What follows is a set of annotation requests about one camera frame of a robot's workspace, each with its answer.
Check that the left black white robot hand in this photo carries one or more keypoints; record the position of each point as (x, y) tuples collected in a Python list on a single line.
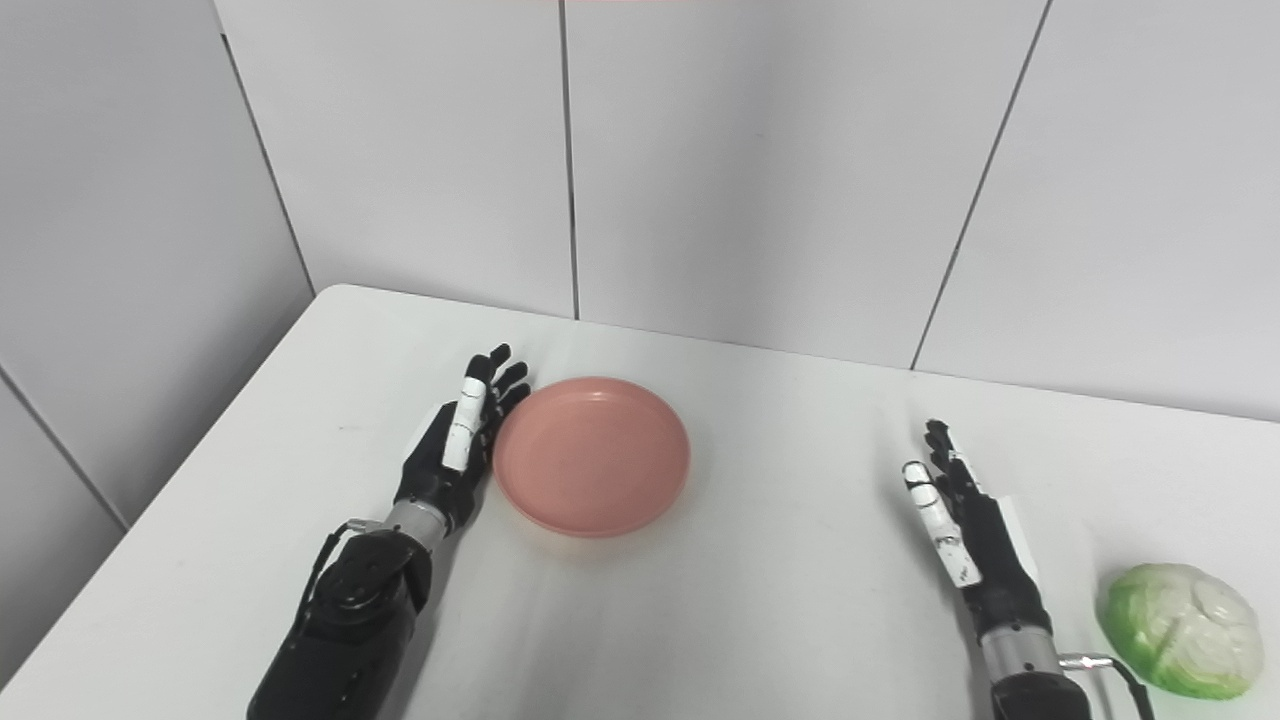
[(440, 470)]

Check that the green white cabbage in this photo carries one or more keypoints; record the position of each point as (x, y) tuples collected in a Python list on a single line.
[(1185, 630)]

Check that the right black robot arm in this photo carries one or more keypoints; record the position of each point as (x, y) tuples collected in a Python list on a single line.
[(1030, 680)]

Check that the pink round plate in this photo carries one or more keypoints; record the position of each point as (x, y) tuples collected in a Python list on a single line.
[(592, 455)]

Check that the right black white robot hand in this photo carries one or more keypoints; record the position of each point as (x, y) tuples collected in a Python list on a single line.
[(995, 560)]

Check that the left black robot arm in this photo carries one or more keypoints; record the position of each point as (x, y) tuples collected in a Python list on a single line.
[(350, 630)]

